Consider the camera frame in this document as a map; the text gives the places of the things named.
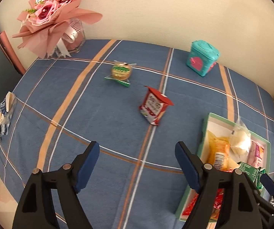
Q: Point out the round cookie green wrapper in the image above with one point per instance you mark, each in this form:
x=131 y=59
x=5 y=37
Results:
x=121 y=72

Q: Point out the round bun clear wrapper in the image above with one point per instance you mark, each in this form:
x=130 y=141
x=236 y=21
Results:
x=240 y=140

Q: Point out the red crinkled snack packet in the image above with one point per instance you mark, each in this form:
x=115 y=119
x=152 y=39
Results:
x=218 y=199

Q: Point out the pink flower bouquet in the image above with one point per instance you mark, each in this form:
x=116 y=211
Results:
x=54 y=26

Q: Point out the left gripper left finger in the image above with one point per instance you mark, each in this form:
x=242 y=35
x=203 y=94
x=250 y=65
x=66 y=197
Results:
x=35 y=208

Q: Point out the orange roll cake pack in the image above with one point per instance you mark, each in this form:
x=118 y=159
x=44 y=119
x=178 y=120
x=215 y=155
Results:
x=215 y=214

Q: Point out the dark green snack pack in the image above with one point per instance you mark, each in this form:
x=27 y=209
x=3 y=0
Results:
x=253 y=173

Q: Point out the blue plaid tablecloth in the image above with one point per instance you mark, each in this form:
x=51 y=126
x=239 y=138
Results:
x=63 y=104

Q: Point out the teal toy house box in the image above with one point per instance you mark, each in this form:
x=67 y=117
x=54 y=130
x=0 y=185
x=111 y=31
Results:
x=202 y=57

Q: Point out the yellow orange snack bag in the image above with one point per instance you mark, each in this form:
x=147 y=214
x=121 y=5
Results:
x=219 y=152

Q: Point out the red white snack box pack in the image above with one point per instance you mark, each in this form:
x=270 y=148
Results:
x=154 y=106

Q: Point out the pink snack pack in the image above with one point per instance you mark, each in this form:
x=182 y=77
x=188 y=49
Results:
x=256 y=155

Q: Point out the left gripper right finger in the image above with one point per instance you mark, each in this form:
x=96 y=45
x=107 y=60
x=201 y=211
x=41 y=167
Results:
x=239 y=208

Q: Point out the red patterned packet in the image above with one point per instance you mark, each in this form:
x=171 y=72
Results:
x=190 y=206

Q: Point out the crumpled blue white wrapper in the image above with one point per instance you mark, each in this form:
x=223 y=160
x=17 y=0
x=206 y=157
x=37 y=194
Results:
x=7 y=107

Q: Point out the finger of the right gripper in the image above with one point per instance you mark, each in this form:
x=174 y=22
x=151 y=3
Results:
x=267 y=183

